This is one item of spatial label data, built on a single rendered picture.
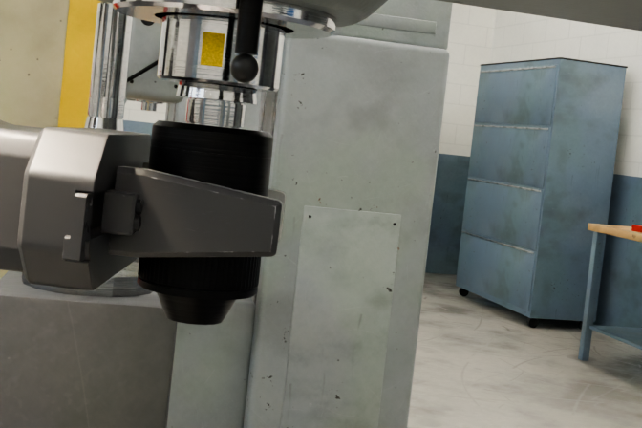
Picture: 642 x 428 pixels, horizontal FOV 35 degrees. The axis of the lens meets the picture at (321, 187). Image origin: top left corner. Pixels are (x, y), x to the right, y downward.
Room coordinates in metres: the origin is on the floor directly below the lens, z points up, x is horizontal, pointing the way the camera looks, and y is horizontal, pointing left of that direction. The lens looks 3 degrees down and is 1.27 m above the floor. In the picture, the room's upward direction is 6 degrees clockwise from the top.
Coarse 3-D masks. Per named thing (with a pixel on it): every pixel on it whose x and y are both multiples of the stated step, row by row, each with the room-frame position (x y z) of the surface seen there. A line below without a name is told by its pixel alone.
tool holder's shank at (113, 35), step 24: (96, 24) 0.68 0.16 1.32; (120, 24) 0.68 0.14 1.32; (96, 48) 0.68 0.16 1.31; (120, 48) 0.68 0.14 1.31; (96, 72) 0.68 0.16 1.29; (120, 72) 0.68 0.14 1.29; (96, 96) 0.68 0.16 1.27; (120, 96) 0.68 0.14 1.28; (96, 120) 0.68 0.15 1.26; (120, 120) 0.68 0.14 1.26
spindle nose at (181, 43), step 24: (168, 24) 0.38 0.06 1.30; (192, 24) 0.37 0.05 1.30; (216, 24) 0.37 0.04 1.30; (264, 24) 0.38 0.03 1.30; (168, 48) 0.38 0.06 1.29; (192, 48) 0.37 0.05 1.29; (264, 48) 0.38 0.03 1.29; (168, 72) 0.38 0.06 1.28; (192, 72) 0.37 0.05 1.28; (216, 72) 0.37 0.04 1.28; (264, 72) 0.38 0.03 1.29
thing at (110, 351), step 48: (0, 288) 0.64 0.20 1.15; (48, 288) 0.65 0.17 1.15; (96, 288) 0.65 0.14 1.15; (0, 336) 0.62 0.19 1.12; (48, 336) 0.62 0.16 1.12; (96, 336) 0.63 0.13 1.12; (144, 336) 0.63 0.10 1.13; (0, 384) 0.62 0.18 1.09; (48, 384) 0.63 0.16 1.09; (96, 384) 0.63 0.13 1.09; (144, 384) 0.63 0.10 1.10
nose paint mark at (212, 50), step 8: (208, 32) 0.37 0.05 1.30; (208, 40) 0.37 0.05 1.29; (216, 40) 0.37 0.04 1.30; (224, 40) 0.37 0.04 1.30; (208, 48) 0.37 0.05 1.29; (216, 48) 0.37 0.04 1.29; (208, 56) 0.37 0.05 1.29; (216, 56) 0.37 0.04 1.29; (208, 64) 0.37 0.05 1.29; (216, 64) 0.37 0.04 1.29
